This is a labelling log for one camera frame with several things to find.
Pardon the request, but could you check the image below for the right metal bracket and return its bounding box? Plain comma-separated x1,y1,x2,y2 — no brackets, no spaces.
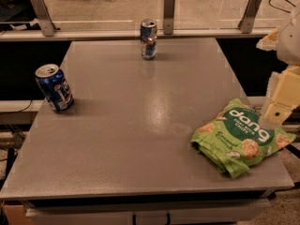
238,0,262,34

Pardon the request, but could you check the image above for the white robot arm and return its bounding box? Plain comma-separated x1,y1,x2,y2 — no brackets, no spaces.
256,5,300,128

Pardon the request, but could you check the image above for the brown cardboard box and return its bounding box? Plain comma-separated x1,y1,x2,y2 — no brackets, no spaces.
4,205,30,225

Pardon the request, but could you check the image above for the black cable at left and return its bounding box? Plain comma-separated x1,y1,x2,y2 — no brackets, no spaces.
0,99,34,114

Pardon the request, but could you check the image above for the left metal bracket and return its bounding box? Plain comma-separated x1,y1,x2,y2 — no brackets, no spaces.
30,0,56,37

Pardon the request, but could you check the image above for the redbull can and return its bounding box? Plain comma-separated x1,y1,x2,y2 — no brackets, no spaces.
140,19,158,60

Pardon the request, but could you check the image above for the metal bracket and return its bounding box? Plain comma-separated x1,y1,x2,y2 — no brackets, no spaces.
30,0,56,37
238,0,262,34
163,0,175,35

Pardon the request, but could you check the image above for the middle metal bracket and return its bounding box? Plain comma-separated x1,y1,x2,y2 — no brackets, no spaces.
163,0,175,35

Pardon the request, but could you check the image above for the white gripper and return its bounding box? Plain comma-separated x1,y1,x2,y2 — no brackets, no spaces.
256,27,300,126

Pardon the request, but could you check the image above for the blue pepsi can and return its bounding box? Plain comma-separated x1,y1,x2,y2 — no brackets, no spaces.
35,64,74,112

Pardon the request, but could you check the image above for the green rice chip bag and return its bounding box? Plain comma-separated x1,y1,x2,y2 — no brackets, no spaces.
191,98,296,178

